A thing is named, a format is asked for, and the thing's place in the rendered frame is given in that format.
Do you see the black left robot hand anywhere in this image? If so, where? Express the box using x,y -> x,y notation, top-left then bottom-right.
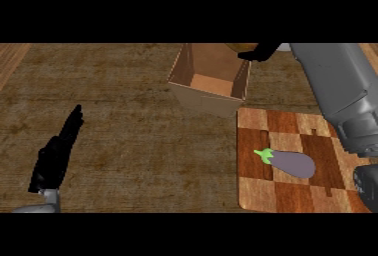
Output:
26,104 -> 85,194

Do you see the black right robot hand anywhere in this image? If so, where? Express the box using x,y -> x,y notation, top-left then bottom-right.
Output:
236,42 -> 283,63

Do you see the yellow-brown pear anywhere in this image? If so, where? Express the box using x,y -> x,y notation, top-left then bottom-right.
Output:
224,42 -> 259,54

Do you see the brown cardboard box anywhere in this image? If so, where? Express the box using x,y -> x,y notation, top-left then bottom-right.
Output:
166,42 -> 252,118

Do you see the checkered wooden cutting board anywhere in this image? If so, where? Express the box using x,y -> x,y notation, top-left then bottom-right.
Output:
236,106 -> 373,214

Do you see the purple eggplant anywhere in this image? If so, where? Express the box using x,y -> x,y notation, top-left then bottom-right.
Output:
252,147 -> 317,179

